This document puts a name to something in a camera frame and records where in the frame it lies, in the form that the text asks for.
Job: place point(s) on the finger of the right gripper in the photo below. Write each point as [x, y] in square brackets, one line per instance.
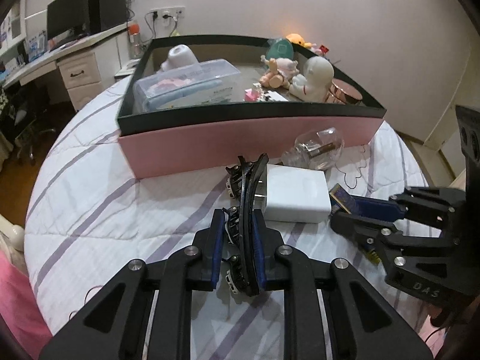
[379, 209]
[375, 238]

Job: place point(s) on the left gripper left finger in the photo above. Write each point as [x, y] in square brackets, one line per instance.
[144, 300]

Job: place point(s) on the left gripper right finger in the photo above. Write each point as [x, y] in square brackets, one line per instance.
[330, 310]

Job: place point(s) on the blue yellow slim box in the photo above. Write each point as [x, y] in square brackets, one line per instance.
[342, 200]

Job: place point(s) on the white charger adapter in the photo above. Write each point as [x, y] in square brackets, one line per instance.
[294, 195]

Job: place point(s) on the clear glass bottle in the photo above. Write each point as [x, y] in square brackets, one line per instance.
[316, 150]

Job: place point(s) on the rose gold round tin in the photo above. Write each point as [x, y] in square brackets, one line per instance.
[341, 92]

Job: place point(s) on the white astronaut figurine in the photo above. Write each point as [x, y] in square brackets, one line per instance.
[312, 85]

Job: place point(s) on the black hair claw clip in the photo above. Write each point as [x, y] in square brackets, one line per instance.
[245, 266]

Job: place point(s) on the pig baby doll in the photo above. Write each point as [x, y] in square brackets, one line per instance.
[280, 72]

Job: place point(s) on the teal round bottle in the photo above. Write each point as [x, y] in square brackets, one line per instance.
[279, 48]

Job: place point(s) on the clear box of blue items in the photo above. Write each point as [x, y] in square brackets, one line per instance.
[211, 82]

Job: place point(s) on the white mini hair dryer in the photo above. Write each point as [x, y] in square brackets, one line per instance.
[178, 57]

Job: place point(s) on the pink block cat figure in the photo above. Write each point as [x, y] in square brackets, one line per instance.
[257, 94]

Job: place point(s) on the pink bed blanket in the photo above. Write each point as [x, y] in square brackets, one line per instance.
[20, 310]

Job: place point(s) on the white bedpost knob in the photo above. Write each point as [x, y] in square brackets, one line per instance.
[13, 232]

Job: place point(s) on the orange octopus plush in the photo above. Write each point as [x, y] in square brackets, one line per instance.
[297, 39]

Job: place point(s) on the pink box with black rim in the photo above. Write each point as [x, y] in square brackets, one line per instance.
[160, 143]

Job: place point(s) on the black office chair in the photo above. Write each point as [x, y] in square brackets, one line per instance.
[28, 121]

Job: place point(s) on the white side cabinet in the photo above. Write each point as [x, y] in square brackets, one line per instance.
[128, 69]

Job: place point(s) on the white desk with drawers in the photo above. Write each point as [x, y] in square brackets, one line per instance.
[81, 70]

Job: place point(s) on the orange cap water bottle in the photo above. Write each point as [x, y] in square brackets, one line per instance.
[135, 41]

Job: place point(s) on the white glass-door cabinet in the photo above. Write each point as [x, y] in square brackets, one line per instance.
[13, 30]

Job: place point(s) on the black computer monitor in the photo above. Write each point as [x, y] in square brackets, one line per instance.
[64, 15]

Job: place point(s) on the black computer tower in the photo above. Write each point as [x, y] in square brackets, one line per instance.
[102, 15]

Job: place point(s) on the wall power strip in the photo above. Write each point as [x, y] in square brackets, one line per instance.
[168, 12]

